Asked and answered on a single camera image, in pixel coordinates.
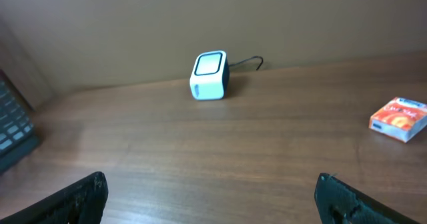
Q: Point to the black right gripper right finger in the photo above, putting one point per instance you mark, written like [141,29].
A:
[339,203]

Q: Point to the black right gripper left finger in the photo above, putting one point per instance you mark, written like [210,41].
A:
[79,203]

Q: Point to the white barcode scanner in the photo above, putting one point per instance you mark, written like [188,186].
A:
[210,76]

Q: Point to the grey plastic shopping basket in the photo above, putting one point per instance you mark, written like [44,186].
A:
[18,136]

